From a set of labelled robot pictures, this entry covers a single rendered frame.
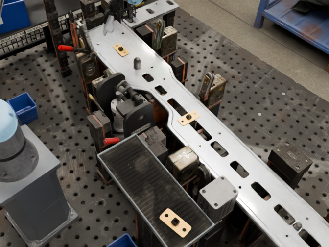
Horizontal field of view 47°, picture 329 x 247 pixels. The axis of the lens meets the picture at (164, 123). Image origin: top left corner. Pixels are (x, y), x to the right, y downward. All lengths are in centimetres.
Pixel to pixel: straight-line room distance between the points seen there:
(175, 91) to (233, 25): 210
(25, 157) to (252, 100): 118
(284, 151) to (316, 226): 27
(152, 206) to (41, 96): 108
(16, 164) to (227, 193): 62
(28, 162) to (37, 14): 88
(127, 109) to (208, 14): 248
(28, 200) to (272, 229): 76
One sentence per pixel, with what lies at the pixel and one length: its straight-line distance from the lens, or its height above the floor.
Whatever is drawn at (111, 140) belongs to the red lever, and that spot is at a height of 115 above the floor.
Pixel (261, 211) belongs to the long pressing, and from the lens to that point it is 127.
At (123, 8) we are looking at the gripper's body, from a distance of 148.
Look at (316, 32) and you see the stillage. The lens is 342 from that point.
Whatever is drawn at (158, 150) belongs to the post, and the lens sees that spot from 122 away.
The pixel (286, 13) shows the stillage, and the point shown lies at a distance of 352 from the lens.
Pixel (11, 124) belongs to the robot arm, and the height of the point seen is 130.
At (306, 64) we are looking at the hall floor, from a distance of 334.
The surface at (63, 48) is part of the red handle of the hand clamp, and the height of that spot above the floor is 114.
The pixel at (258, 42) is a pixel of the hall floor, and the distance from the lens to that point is 342.
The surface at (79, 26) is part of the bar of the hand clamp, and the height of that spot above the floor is 121.
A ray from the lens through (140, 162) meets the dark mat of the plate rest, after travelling 112.
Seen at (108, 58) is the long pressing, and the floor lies 100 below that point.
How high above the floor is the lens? 211
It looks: 52 degrees down
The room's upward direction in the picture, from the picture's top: 3 degrees clockwise
